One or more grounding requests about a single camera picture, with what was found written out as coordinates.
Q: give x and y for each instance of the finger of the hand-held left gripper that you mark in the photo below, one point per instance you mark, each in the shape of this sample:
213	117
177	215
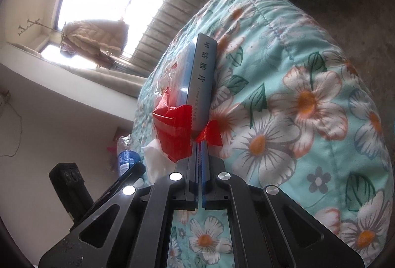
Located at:
123	178

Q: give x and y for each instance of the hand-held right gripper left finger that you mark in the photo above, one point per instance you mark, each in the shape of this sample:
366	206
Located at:
193	181

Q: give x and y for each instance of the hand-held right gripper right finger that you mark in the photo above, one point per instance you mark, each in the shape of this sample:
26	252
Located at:
204	169

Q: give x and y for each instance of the clear plastic water bottle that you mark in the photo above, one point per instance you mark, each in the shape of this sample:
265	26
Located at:
126	160

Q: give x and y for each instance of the white tissue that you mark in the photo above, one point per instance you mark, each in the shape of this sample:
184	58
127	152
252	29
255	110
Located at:
156	160

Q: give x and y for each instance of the red and clear plastic wrapper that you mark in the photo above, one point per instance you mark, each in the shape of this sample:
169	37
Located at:
172	132

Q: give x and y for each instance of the grey and blue medicine box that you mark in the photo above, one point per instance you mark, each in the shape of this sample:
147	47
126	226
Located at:
202	86

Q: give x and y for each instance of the floral turquoise blanket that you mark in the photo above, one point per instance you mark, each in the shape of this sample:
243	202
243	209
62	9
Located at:
293	132

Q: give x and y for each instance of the beige curtain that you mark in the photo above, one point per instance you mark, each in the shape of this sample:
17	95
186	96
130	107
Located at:
108	76

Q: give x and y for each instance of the beige puffer jacket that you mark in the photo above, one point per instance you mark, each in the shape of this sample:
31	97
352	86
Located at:
92	39

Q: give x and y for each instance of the metal window railing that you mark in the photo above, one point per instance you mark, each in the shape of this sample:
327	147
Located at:
172	15

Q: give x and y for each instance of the metal coat hook rack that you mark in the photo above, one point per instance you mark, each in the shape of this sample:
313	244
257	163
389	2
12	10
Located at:
29	24

